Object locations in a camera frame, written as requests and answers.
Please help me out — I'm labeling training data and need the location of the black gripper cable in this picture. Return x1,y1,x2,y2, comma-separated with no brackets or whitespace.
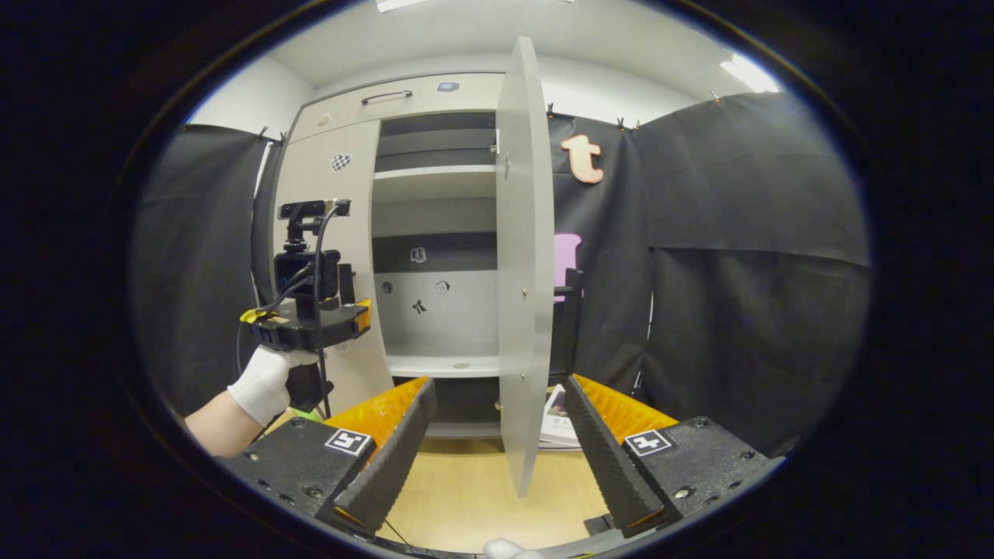
311,202,342,418

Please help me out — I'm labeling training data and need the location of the white cabinet shelf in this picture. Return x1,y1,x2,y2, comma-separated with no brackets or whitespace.
386,355,502,379
373,165,498,204

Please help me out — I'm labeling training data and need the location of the grey double-door shoe cabinet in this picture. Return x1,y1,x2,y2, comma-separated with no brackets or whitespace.
252,72,506,439

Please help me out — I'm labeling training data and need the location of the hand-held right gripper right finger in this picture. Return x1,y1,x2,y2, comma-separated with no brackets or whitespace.
563,374,785,538

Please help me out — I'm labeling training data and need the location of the black backdrop cloth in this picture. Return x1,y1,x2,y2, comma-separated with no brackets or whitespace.
132,124,269,416
547,92,871,459

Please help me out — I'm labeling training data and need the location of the grey cabinet door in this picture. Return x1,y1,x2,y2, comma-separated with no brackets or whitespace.
495,36,583,498
273,120,393,416

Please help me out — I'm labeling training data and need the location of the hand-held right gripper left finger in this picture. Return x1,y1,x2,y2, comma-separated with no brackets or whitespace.
221,377,438,536

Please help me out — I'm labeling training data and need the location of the white booklet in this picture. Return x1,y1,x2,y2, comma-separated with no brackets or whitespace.
538,383,583,451

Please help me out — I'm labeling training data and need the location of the grey cabinet drawer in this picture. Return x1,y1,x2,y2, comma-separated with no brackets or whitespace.
291,74,506,144

